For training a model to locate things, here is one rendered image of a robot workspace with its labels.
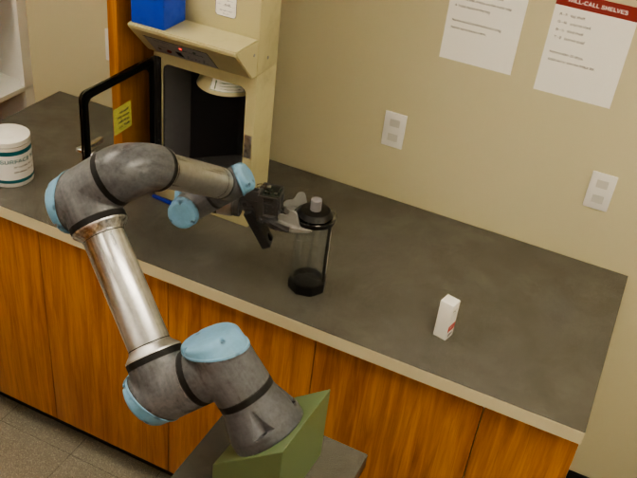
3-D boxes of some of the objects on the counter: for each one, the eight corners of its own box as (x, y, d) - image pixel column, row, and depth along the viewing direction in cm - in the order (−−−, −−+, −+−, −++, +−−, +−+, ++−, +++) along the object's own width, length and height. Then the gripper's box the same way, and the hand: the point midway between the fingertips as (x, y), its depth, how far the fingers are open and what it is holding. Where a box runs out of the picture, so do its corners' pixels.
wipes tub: (9, 162, 258) (5, 119, 250) (44, 174, 254) (39, 130, 246) (-21, 179, 248) (-28, 135, 240) (13, 193, 244) (8, 147, 236)
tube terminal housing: (198, 161, 271) (204, -85, 228) (286, 191, 261) (310, -61, 218) (154, 193, 251) (151, -68, 208) (247, 228, 241) (264, -41, 198)
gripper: (227, 200, 202) (312, 214, 200) (245, 170, 215) (323, 183, 213) (227, 229, 207) (309, 244, 204) (244, 198, 220) (320, 211, 217)
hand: (312, 222), depth 210 cm, fingers closed on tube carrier, 9 cm apart
